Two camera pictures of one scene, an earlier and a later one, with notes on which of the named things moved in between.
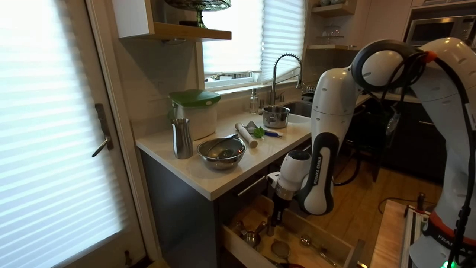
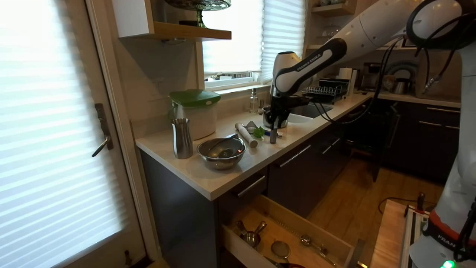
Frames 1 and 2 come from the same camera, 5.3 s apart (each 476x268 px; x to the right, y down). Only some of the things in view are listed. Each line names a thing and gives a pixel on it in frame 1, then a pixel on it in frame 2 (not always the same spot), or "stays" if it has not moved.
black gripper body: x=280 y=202 -> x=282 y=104
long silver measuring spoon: x=307 y=239 stays
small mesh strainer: x=280 y=247 stays
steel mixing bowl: x=222 y=152 stays
